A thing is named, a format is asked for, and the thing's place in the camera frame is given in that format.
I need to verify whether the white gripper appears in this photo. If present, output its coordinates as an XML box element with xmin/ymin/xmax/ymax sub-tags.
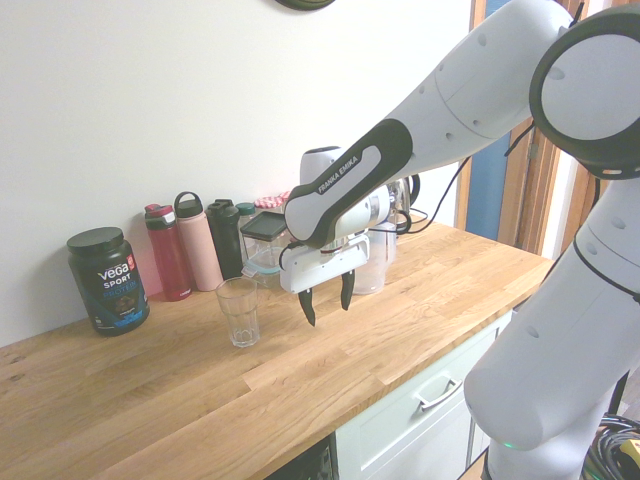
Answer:
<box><xmin>278</xmin><ymin>233</ymin><xmax>373</xmax><ymax>329</ymax></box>

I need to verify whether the clear plastic pitcher blue lid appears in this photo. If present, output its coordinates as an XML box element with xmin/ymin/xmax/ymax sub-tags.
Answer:
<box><xmin>352</xmin><ymin>222</ymin><xmax>399</xmax><ymax>295</ymax></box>

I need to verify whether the pink water bottle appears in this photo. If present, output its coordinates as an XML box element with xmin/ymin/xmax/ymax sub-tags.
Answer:
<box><xmin>173</xmin><ymin>191</ymin><xmax>225</xmax><ymax>293</ymax></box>

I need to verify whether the red water bottle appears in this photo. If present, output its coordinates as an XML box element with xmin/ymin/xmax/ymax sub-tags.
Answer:
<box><xmin>144</xmin><ymin>203</ymin><xmax>193</xmax><ymax>303</ymax></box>

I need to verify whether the teal lidded glass container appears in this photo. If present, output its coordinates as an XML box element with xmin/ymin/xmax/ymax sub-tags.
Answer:
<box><xmin>241</xmin><ymin>249</ymin><xmax>284</xmax><ymax>290</ymax></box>

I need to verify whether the clear glass tumbler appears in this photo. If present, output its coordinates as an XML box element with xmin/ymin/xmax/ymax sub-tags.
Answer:
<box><xmin>215</xmin><ymin>277</ymin><xmax>261</xmax><ymax>349</ymax></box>

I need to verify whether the black lidded clear container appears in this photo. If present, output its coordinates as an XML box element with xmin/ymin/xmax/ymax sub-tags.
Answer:
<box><xmin>239</xmin><ymin>211</ymin><xmax>289</xmax><ymax>266</ymax></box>

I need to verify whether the red checkered lid glass jar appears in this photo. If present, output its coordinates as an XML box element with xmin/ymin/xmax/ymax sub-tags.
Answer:
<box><xmin>253</xmin><ymin>192</ymin><xmax>292</xmax><ymax>216</ymax></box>

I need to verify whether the black shaker bottle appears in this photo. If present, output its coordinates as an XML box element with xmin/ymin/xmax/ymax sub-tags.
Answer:
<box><xmin>205</xmin><ymin>198</ymin><xmax>245</xmax><ymax>282</ymax></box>

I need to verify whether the green lidded jar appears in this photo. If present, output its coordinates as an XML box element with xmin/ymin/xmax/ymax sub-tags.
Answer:
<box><xmin>235</xmin><ymin>201</ymin><xmax>259</xmax><ymax>236</ymax></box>

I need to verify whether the black dishwasher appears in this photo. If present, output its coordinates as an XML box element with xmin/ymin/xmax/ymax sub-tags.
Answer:
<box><xmin>259</xmin><ymin>433</ymin><xmax>339</xmax><ymax>480</ymax></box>

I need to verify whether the black Vega protein tub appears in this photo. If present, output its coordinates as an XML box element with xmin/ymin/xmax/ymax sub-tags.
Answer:
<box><xmin>66</xmin><ymin>227</ymin><xmax>151</xmax><ymax>338</ymax></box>

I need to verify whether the yellow box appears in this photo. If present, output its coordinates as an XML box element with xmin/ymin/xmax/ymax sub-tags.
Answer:
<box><xmin>618</xmin><ymin>438</ymin><xmax>640</xmax><ymax>480</ymax></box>

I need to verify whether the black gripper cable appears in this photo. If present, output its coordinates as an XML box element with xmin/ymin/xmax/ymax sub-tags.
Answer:
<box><xmin>277</xmin><ymin>241</ymin><xmax>303</xmax><ymax>274</ymax></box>

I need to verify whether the silver drawer handle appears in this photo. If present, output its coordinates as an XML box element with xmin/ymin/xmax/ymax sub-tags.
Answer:
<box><xmin>413</xmin><ymin>378</ymin><xmax>463</xmax><ymax>412</ymax></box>

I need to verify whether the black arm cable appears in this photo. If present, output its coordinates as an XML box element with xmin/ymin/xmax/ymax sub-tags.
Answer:
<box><xmin>397</xmin><ymin>119</ymin><xmax>540</xmax><ymax>236</ymax></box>

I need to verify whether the wooden door frame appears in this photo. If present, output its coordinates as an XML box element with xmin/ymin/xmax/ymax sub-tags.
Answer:
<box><xmin>468</xmin><ymin>0</ymin><xmax>601</xmax><ymax>261</ymax></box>

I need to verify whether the black round wall object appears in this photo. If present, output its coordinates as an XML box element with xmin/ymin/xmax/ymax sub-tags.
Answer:
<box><xmin>273</xmin><ymin>0</ymin><xmax>337</xmax><ymax>12</ymax></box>

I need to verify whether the coiled cable bundle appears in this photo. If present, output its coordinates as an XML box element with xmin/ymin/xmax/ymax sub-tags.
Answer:
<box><xmin>583</xmin><ymin>413</ymin><xmax>640</xmax><ymax>480</ymax></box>

